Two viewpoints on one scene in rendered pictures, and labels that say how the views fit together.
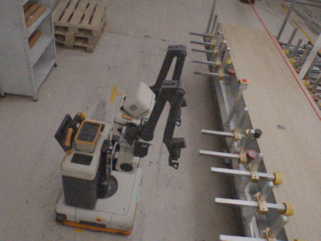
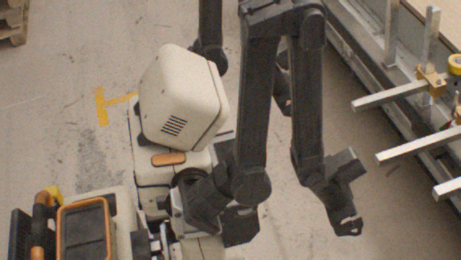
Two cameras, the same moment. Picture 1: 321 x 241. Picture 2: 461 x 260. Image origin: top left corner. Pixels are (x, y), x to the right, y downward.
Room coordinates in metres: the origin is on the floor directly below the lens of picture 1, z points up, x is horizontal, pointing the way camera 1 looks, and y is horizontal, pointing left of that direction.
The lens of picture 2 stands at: (0.57, 0.12, 2.06)
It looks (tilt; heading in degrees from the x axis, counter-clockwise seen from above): 43 degrees down; 357
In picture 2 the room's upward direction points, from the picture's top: 10 degrees counter-clockwise
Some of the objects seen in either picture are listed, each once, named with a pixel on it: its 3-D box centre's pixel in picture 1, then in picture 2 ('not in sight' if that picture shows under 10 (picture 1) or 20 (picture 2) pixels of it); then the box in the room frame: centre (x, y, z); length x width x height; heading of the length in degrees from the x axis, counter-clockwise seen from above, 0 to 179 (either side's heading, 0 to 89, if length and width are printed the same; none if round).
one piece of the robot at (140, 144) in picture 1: (142, 134); (223, 182); (1.53, 0.11, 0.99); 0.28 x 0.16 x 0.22; 2
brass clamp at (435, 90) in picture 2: (235, 134); (430, 79); (1.90, -0.66, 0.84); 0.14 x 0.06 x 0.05; 6
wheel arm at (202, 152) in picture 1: (226, 155); (439, 140); (1.63, -0.56, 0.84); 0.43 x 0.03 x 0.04; 96
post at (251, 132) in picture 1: (242, 151); not in sight; (1.68, -0.69, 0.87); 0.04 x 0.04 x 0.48; 6
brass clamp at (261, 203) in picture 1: (260, 203); not in sight; (1.16, -0.74, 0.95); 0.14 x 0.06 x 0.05; 6
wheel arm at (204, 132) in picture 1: (226, 135); (409, 90); (1.88, -0.57, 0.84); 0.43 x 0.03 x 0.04; 96
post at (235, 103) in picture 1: (233, 107); (391, 19); (2.19, -0.63, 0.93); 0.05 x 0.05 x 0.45; 6
